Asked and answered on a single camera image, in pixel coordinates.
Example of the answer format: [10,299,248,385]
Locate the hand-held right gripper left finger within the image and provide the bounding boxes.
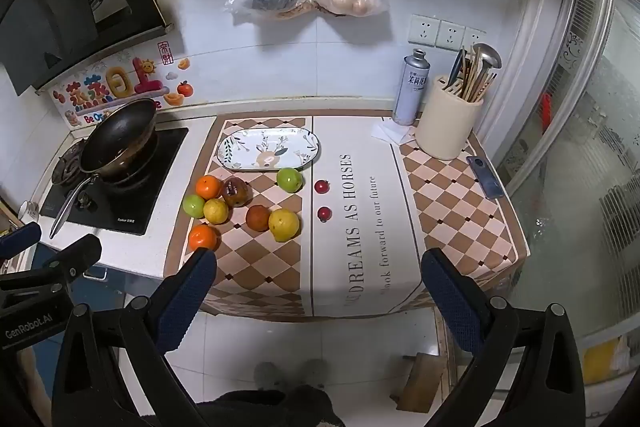
[52,248,218,427]

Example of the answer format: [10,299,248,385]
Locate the yellow lemon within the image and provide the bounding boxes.
[203,198,230,225]

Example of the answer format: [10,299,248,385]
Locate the white wall socket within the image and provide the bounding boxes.
[462,27,487,52]
[435,21,466,50]
[407,14,442,46]

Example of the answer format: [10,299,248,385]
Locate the black utensil handle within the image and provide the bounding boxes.
[444,49,467,90]

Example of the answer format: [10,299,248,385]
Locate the yellow pear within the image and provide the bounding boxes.
[268,208,301,243]

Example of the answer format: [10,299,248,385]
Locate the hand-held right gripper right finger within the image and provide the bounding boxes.
[421,248,586,427]

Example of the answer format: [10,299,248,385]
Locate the yellow container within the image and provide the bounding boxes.
[582,339,621,385]

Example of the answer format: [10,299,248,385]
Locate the person's dark fuzzy clothing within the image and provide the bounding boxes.
[197,384,347,427]

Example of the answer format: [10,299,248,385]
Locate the brown round fruit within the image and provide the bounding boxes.
[245,205,272,232]

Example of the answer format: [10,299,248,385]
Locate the colourful wall stickers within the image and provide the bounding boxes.
[52,49,193,128]

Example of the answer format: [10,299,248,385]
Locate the orange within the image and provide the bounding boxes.
[188,225,220,253]
[195,175,224,200]

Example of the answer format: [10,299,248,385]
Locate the grey slipper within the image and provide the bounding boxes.
[297,358,329,389]
[254,361,291,392]

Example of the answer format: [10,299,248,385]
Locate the checkered printed table mat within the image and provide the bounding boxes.
[162,109,530,323]

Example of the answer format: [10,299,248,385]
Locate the green apple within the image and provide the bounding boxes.
[182,194,207,219]
[276,167,304,194]

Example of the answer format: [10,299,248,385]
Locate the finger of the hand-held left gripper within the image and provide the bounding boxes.
[0,222,42,259]
[42,234,102,289]

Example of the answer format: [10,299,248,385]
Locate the black wok with metal handle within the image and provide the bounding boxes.
[49,98,160,240]

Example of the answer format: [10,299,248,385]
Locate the wooden stool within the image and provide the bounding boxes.
[396,352,448,400]

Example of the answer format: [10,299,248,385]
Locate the glass sliding door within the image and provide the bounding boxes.
[477,0,640,358]

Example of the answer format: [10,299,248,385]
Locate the bundle of wooden chopsticks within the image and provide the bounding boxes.
[457,47,498,104]

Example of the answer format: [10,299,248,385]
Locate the blue cabinet front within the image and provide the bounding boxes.
[35,244,168,308]

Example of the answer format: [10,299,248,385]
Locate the folded white paper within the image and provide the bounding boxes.
[371,117,418,145]

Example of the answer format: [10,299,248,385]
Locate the metal ladle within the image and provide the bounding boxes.
[472,43,502,100]

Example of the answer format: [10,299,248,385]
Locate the dark red apple with stem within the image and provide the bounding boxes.
[221,177,251,208]

